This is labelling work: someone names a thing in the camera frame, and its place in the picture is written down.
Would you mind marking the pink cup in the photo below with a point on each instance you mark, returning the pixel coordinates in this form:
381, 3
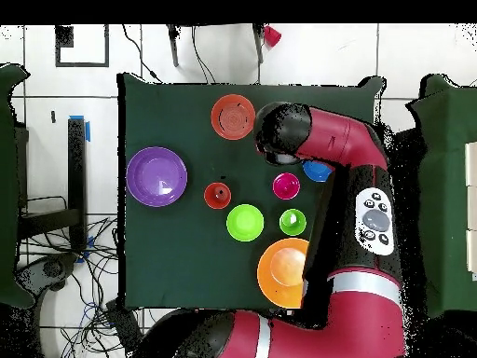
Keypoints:
286, 184

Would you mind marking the orange bowl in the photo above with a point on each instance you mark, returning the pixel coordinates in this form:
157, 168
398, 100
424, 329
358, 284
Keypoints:
233, 117

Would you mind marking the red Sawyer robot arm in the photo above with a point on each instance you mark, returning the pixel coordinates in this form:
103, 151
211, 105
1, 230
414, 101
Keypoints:
354, 328

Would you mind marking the green bowl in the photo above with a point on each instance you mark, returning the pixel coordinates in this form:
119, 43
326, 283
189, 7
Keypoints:
244, 223

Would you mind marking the orange cup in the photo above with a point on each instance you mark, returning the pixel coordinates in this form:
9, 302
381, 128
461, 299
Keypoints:
212, 199

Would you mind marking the green cup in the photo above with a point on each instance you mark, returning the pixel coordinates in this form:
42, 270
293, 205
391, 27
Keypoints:
288, 227

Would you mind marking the blue bowl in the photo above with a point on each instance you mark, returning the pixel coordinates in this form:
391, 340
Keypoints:
316, 173

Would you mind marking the dark green tablecloth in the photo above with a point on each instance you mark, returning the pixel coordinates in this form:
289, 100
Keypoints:
186, 261

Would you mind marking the large yellow bowl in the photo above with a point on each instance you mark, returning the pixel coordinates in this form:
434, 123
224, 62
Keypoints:
279, 272

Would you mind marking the purple bowl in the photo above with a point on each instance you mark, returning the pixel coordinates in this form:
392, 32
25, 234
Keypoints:
149, 175

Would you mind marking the black stand leg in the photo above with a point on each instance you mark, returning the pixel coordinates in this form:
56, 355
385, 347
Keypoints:
173, 48
258, 48

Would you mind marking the long black beam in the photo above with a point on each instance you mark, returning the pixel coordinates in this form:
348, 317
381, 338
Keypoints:
76, 167

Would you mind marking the red cup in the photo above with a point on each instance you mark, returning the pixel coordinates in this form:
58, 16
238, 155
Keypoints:
272, 36

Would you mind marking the black power box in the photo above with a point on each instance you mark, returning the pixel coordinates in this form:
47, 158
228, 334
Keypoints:
125, 324

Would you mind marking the short black beam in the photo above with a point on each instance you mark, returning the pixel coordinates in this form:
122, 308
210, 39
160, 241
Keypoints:
48, 222

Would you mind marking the gray black machine base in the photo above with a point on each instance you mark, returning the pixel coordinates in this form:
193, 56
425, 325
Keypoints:
52, 268

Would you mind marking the green cloth side table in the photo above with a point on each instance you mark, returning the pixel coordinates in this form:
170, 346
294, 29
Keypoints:
443, 186
9, 186

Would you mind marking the white boxes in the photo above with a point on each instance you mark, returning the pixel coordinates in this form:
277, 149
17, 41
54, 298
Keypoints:
471, 209

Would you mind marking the black square frame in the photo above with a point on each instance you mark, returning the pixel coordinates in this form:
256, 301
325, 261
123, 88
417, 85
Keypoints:
106, 48

